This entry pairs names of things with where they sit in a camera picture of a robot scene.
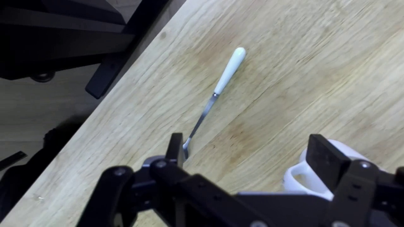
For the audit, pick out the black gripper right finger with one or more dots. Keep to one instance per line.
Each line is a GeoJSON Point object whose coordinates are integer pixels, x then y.
{"type": "Point", "coordinates": [357, 190]}

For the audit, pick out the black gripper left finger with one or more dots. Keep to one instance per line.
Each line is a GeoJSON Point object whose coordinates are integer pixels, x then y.
{"type": "Point", "coordinates": [168, 190]}

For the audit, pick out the white ceramic mug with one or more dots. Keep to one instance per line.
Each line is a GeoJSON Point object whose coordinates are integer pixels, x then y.
{"type": "Point", "coordinates": [344, 147]}

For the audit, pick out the dark bulky floor object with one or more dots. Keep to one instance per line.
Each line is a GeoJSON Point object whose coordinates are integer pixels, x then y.
{"type": "Point", "coordinates": [25, 177]}

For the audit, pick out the black metal frame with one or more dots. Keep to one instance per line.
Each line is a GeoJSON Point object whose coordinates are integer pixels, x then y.
{"type": "Point", "coordinates": [63, 38]}

